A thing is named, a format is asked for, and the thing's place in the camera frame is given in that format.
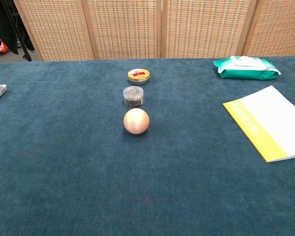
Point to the blue felt table cover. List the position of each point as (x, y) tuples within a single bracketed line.
[(76, 159)]

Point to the clear jar of clips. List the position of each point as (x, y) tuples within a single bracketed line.
[(133, 98)]

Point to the pink ball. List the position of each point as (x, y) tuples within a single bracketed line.
[(136, 121)]

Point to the round gold red tin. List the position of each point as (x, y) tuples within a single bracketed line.
[(138, 76)]

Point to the yellow and white notebook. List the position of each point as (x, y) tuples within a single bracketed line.
[(273, 120)]

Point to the teal wet wipes pack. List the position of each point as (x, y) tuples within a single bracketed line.
[(245, 71)]

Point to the black tripod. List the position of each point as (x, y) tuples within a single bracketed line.
[(20, 37)]

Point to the woven wooden folding screen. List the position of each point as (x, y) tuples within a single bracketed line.
[(123, 29)]

